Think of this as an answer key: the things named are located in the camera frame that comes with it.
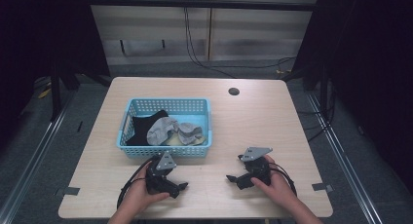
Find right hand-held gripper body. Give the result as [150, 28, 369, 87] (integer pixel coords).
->
[236, 146, 274, 190]

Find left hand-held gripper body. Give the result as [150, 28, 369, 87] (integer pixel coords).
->
[144, 150, 179, 196]

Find pale yellow sock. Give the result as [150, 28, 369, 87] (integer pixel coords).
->
[163, 131, 207, 147]

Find large grey sock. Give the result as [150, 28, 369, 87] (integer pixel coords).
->
[146, 116, 180, 146]

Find small grey sock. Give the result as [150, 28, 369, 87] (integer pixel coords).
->
[177, 122, 205, 146]

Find black sock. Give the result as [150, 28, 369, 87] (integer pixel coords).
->
[125, 109, 170, 147]

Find blue plastic basket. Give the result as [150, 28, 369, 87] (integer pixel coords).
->
[116, 97, 213, 160]

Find person's left hand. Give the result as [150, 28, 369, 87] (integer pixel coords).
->
[124, 162, 170, 215]

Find person's right hand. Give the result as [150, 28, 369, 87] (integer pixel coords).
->
[249, 154, 296, 208]

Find grey tape strip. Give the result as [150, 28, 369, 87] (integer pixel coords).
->
[311, 182, 334, 193]
[62, 186, 81, 197]

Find black metal stand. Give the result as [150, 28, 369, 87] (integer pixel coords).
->
[49, 53, 81, 123]

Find yellow floor item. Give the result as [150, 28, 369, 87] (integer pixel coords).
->
[37, 87, 53, 99]

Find black horizontal bar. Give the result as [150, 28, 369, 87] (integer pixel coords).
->
[87, 0, 317, 13]

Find black curtain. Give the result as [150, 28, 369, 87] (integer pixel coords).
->
[0, 0, 111, 147]
[291, 0, 413, 193]

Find right hand-held gripper cable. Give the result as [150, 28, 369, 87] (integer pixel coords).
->
[268, 162, 298, 198]

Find hand-held gripper cable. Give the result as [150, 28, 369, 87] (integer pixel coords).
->
[116, 156, 154, 209]
[268, 162, 298, 198]

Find left hand-held gripper cable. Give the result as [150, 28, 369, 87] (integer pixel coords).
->
[116, 156, 154, 209]

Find black floor cables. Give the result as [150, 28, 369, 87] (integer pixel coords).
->
[296, 82, 337, 143]

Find metal floor rail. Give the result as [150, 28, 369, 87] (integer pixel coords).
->
[306, 92, 382, 224]
[0, 89, 77, 224]

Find black hanging wall cable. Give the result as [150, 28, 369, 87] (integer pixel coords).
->
[182, 5, 297, 80]

